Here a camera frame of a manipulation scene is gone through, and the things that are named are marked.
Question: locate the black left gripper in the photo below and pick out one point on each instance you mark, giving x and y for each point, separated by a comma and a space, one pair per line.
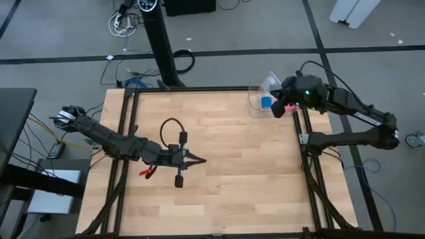
181, 181

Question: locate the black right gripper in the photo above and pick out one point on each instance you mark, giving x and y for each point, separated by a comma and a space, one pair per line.
289, 96

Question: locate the blue bandage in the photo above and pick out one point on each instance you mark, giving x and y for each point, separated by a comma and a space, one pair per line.
266, 102

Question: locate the clear plastic bag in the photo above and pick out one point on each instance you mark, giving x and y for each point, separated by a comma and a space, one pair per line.
269, 83

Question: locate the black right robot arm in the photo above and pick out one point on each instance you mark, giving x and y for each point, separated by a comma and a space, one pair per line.
348, 137

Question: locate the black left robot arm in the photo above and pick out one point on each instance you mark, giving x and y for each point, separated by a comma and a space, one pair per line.
109, 142

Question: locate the pink bandage roll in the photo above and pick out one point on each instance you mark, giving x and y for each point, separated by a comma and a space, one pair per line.
291, 107

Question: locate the clear plastic bin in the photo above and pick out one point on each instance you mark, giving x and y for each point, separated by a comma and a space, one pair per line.
257, 109

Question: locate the white floor-standing object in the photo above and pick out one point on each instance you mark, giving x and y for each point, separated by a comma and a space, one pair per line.
355, 11

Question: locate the black box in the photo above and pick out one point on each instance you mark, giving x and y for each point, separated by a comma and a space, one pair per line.
189, 7

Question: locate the black tower fan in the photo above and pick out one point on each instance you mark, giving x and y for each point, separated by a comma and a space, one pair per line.
159, 40

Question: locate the black power adapter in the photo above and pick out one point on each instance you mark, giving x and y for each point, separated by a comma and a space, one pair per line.
57, 150

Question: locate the grey caster wheel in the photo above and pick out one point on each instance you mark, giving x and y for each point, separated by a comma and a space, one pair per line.
413, 140

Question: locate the white box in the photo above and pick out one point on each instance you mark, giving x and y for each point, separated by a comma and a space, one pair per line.
50, 202

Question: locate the black desk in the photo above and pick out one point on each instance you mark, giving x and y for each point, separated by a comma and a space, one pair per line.
16, 116

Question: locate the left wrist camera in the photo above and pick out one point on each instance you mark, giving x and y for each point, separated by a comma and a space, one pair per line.
173, 148

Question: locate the silver frame bracket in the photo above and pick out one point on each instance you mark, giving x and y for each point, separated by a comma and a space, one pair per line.
305, 138

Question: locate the black aluminium table frame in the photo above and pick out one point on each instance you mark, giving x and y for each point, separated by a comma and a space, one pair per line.
133, 109

